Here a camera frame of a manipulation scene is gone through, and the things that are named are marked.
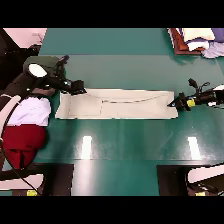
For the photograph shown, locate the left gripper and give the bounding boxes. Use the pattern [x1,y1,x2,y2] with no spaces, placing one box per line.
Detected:
[69,79,88,97]

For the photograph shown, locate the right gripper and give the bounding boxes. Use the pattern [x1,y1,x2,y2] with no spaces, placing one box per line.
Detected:
[167,92,196,112]

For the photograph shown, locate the cream shirt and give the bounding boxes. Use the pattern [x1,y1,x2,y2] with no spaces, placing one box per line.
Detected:
[54,88,179,120]

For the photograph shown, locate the dark green garment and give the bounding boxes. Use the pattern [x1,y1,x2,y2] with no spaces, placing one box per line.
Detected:
[23,55,62,73]

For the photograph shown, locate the white garment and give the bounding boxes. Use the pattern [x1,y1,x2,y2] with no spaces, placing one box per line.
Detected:
[8,96,53,128]
[181,28,216,52]

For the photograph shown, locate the lavender garment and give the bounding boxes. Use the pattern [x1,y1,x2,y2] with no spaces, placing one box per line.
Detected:
[199,28,224,60]

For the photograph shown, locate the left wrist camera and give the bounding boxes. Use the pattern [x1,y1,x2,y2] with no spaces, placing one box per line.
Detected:
[54,54,71,80]

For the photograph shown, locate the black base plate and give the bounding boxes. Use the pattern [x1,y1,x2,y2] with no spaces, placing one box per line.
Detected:
[42,163,75,197]
[156,164,189,197]

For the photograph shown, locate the black cable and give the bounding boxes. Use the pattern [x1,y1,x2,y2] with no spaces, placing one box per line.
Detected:
[0,98,43,196]

